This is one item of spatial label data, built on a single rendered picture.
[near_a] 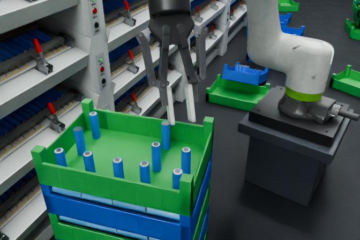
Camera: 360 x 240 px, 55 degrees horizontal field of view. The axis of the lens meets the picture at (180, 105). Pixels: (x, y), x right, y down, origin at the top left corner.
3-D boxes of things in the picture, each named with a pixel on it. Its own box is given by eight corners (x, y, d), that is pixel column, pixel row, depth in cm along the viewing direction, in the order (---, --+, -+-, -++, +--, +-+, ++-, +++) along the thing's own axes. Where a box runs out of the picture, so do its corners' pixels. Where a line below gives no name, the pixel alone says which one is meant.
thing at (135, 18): (179, 8, 162) (188, -20, 153) (105, 54, 114) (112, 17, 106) (143, -10, 165) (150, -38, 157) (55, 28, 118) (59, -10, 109)
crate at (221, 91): (268, 96, 193) (270, 83, 189) (260, 113, 177) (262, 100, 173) (217, 85, 203) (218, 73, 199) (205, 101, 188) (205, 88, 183)
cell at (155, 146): (162, 166, 70) (162, 141, 66) (159, 172, 68) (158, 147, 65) (154, 165, 70) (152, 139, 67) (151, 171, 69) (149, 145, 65)
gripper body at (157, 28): (147, -11, 57) (154, 45, 59) (196, -14, 59) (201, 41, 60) (142, -1, 65) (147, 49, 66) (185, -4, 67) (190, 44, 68)
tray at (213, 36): (222, 38, 236) (229, 20, 227) (187, 73, 188) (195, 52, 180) (195, 25, 239) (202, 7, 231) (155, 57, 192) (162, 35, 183)
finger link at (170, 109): (171, 87, 62) (166, 87, 62) (175, 125, 63) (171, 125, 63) (167, 86, 65) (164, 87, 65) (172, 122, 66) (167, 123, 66)
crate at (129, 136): (212, 147, 76) (214, 117, 72) (189, 217, 59) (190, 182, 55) (89, 126, 83) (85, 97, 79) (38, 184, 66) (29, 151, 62)
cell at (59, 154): (70, 173, 68) (65, 147, 65) (66, 179, 67) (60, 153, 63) (62, 171, 69) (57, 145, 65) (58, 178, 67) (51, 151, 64)
